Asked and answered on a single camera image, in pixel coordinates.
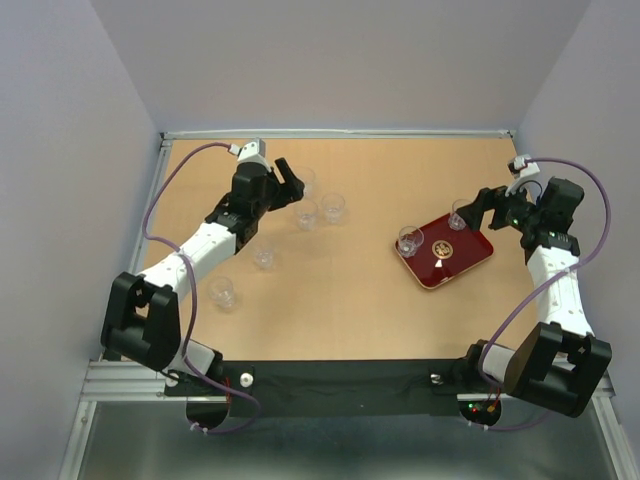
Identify aluminium frame rail front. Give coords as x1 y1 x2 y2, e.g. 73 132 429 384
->
79 355 614 401

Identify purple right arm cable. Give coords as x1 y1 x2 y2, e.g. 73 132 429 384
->
467 155 612 432

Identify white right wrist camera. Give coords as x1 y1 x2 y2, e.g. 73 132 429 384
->
506 155 540 196

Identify red rectangular tray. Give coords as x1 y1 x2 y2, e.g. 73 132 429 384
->
394 213 494 290

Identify aluminium frame rail back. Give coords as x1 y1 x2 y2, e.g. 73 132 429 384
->
161 128 514 140

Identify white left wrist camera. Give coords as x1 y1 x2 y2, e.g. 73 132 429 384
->
228 138 270 169

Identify clear glass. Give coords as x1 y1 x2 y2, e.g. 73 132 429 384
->
253 242 275 270
293 166 316 198
447 198 471 231
321 192 346 224
396 225 424 258
294 199 318 231
208 276 236 309

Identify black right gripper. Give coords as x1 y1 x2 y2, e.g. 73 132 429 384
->
455 176 543 233

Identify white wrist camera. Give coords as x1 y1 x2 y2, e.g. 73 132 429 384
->
506 155 540 196
228 138 270 169

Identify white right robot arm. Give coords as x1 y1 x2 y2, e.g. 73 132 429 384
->
456 178 612 417

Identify aluminium frame rail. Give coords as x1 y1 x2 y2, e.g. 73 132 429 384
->
79 355 614 401
116 138 173 274
161 128 514 140

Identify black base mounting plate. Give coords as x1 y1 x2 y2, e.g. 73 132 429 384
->
164 359 521 419

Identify aluminium frame rail left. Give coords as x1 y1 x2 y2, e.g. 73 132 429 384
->
116 138 173 274

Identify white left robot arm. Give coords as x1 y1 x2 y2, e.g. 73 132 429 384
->
100 158 304 394

